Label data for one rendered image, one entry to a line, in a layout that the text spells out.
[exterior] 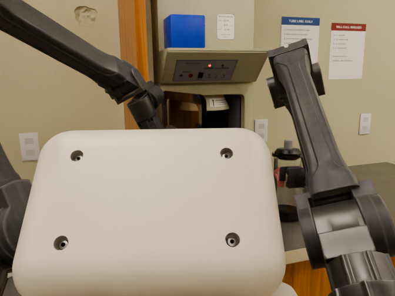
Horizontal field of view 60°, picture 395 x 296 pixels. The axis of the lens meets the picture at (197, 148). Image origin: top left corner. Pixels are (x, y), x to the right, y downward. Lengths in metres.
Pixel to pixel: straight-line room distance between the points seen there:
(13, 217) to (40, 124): 1.10
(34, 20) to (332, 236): 0.57
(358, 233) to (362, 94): 1.66
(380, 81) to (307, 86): 1.54
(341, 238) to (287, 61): 0.35
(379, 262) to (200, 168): 0.23
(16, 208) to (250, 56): 0.81
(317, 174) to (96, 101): 1.16
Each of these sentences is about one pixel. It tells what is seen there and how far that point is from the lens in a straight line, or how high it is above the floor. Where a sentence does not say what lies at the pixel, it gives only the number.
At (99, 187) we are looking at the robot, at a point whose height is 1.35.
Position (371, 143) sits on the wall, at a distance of 2.15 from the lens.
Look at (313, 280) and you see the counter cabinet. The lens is 1.20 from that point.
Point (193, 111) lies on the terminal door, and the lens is 0.85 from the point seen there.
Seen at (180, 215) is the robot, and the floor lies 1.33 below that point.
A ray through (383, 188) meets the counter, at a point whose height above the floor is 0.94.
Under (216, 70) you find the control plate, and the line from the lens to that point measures 1.08.
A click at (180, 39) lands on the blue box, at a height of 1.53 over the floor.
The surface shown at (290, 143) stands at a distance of 1.20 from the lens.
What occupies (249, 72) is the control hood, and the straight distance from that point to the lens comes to 1.14.
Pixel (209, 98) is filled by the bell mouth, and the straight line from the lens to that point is 1.17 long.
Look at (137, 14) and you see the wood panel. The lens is 1.01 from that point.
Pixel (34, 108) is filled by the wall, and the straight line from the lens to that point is 1.53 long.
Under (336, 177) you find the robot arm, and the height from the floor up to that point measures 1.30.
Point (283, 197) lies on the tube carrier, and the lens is 1.20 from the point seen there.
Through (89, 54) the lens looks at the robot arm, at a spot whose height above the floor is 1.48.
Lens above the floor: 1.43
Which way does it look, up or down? 12 degrees down
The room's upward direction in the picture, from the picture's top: 1 degrees counter-clockwise
